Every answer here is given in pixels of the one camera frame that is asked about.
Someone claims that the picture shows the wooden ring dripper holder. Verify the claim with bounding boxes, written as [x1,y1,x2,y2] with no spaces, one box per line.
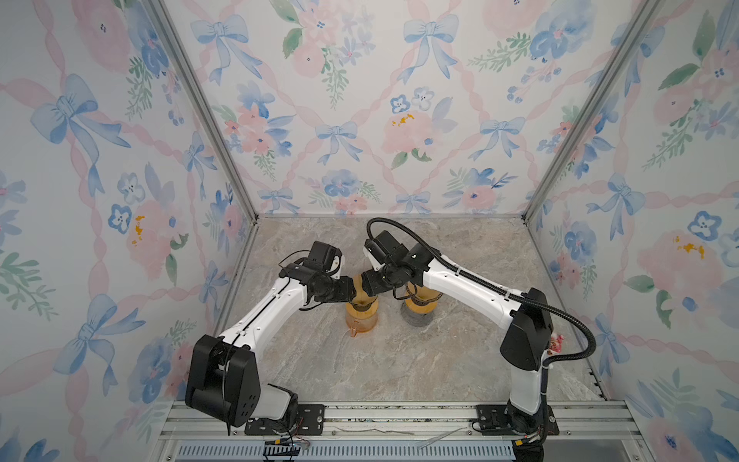
[404,298,439,316]

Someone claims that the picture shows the brown paper coffee filter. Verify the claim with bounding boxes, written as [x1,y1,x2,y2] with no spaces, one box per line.
[406,283,444,305]

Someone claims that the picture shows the grey glass carafe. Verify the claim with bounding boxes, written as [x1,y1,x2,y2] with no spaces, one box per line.
[400,309,435,327]

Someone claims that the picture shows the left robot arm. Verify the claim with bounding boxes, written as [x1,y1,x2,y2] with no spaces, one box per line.
[185,242,356,433]

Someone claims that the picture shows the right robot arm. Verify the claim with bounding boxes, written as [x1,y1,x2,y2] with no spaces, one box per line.
[362,231,553,434]

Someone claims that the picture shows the orange glass carafe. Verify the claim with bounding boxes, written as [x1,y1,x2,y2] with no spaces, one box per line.
[346,315,378,338]

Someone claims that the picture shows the small colourful toy figures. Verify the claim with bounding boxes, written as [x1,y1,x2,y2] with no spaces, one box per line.
[548,333,564,355]

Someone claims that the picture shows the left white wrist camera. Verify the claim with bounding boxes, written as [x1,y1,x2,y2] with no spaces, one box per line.
[327,256,344,279]

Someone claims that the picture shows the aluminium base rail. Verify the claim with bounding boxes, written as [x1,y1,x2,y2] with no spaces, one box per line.
[148,402,654,461]

